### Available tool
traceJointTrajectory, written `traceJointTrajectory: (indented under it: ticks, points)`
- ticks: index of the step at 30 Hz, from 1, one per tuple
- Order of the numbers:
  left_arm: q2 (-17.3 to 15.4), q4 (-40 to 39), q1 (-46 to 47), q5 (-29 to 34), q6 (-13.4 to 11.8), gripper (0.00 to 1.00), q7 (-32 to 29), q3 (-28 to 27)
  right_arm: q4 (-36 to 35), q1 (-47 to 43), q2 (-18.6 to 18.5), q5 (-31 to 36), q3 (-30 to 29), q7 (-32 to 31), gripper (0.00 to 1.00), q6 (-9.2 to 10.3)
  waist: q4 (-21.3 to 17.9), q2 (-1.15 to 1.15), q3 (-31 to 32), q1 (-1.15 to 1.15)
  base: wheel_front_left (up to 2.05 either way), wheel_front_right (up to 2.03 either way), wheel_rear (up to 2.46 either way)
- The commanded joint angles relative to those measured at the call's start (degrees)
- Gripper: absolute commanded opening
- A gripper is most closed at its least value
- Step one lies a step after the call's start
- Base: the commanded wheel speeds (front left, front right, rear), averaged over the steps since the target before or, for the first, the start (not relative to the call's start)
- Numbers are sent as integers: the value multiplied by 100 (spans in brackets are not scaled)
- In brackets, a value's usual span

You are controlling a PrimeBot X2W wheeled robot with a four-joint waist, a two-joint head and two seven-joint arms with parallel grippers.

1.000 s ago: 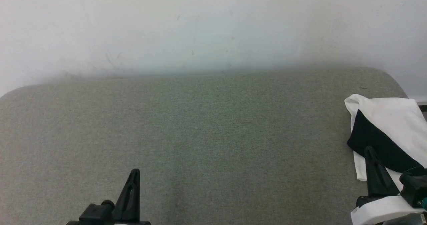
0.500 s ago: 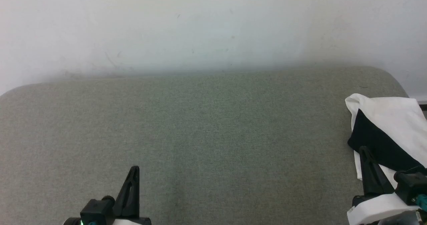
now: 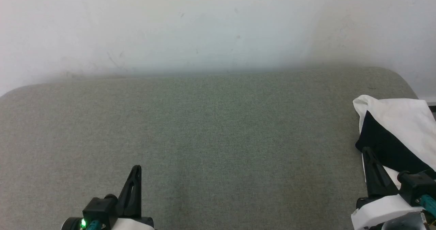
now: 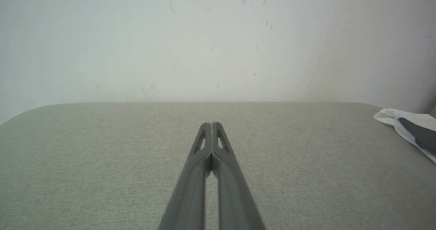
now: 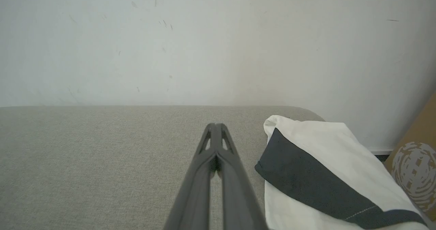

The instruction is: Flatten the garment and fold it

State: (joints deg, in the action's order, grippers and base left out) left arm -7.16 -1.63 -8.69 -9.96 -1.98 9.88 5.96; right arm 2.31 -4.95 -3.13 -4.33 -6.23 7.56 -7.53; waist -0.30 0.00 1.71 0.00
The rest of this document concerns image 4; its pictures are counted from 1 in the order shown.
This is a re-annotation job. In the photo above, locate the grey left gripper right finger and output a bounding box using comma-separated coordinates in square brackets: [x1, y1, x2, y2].
[211, 122, 267, 230]

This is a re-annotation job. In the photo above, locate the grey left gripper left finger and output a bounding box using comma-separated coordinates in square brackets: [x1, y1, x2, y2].
[158, 122, 213, 230]

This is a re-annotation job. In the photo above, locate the black and white long-sleeve shirt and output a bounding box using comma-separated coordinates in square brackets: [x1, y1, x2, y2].
[373, 108, 436, 164]

